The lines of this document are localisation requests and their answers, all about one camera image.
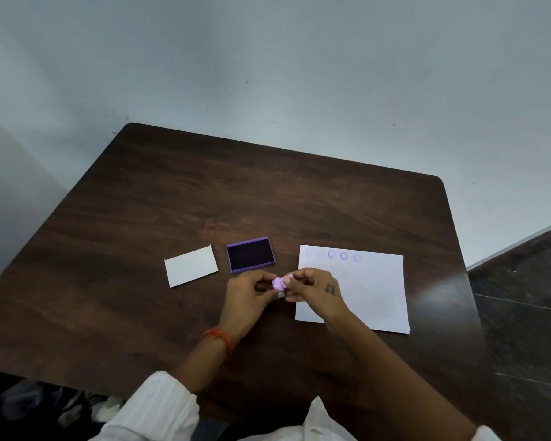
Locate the person's right forearm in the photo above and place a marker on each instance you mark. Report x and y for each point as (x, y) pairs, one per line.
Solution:
(395, 376)

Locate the person's right thumb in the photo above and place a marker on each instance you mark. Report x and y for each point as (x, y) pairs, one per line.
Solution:
(303, 272)

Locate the white stamped paper sheet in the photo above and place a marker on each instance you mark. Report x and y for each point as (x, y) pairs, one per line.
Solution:
(367, 291)

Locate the orange thread wristband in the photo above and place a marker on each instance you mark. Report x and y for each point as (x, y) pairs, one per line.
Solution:
(219, 337)

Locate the white striped shirt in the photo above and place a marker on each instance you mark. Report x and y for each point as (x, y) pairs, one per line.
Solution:
(165, 408)

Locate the person's left thumb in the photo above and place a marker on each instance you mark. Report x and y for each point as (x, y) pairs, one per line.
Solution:
(266, 276)

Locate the white ink pad lid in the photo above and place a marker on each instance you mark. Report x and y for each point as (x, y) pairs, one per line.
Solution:
(191, 266)

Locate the small purple stamp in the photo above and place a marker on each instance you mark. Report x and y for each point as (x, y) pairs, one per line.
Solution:
(280, 283)

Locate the person's right hand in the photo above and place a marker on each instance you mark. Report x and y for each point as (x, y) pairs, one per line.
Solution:
(314, 293)

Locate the person's left hand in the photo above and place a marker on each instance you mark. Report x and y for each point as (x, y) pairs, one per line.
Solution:
(245, 303)

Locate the crumpled clothing under table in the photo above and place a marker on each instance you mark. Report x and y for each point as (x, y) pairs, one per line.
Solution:
(50, 401)

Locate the purple ink pad box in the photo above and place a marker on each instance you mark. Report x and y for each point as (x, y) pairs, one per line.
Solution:
(250, 254)

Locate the person's left forearm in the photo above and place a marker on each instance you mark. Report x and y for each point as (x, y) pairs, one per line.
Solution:
(202, 362)

